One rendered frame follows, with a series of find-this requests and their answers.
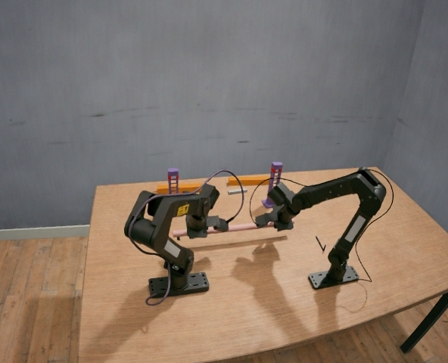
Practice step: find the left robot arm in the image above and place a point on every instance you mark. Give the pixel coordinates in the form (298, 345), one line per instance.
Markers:
(155, 235)

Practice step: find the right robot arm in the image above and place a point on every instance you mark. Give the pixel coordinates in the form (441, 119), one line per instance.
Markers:
(371, 199)

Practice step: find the pink long bar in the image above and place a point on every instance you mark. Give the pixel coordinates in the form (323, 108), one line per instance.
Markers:
(243, 227)

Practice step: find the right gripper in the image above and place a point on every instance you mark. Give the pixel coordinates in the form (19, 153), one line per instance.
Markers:
(278, 220)

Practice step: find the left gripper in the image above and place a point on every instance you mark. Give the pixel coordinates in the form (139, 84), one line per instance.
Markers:
(194, 231)

